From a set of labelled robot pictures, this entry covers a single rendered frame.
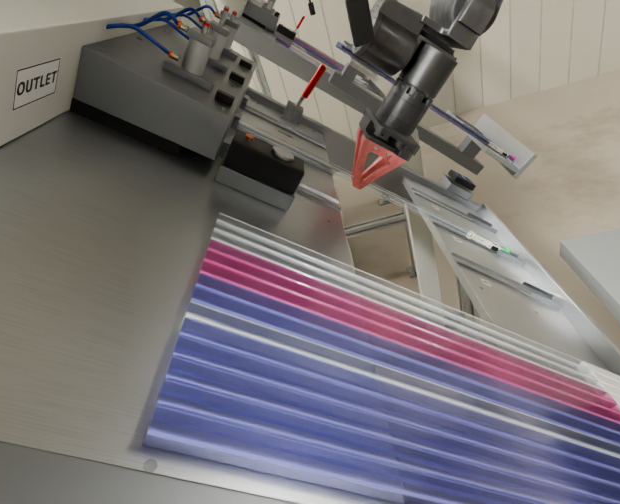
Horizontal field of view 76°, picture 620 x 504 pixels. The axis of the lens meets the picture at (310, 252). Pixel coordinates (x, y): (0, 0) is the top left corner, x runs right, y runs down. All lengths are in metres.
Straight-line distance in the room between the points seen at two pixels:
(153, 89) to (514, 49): 3.51
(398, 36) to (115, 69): 0.31
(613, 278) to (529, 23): 3.02
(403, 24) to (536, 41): 3.32
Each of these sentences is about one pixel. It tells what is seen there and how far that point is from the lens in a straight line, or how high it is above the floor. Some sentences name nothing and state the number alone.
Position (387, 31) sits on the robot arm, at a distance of 0.53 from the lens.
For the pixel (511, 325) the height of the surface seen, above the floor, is 0.83.
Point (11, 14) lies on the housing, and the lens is 0.36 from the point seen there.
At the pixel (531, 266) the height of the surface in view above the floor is 0.73.
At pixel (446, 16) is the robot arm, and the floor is 1.13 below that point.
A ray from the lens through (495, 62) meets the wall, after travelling 3.75.
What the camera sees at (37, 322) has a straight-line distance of 0.23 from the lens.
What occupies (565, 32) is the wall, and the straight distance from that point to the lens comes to 3.93.
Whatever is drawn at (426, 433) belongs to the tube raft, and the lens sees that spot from 0.27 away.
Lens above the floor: 1.20
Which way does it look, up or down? 32 degrees down
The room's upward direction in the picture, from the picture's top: 19 degrees counter-clockwise
